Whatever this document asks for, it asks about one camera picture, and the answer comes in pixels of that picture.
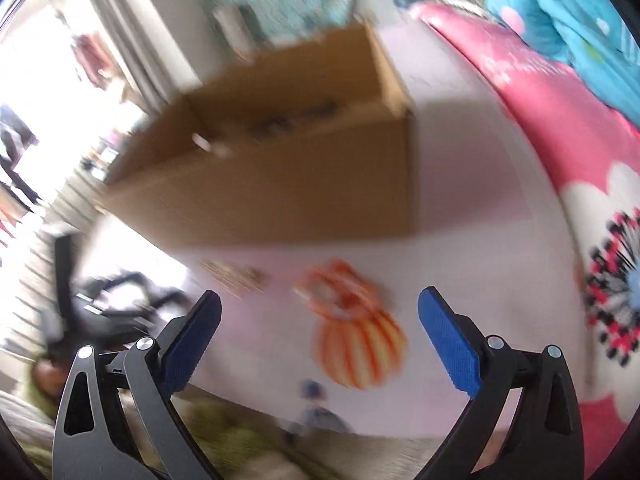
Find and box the pink printed mat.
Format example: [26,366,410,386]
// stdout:
[75,15,601,441]

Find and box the grey curtain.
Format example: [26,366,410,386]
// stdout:
[75,0,211,116]

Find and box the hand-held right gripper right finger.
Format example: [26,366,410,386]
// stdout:
[415,286,587,480]

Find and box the white paper roll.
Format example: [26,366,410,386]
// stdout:
[212,5,253,58]

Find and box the green fleece blanket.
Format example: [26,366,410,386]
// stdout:
[0,390,441,480]

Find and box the gold butterfly jewelry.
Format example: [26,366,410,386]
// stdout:
[200,257,267,292]

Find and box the brown cardboard box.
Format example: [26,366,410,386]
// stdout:
[97,22,421,252]

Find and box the pink floral blanket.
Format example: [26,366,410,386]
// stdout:
[410,0,640,480]

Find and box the light blue garment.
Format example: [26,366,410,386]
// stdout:
[484,0,640,111]

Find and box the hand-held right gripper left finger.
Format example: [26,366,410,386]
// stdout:
[51,289,223,480]

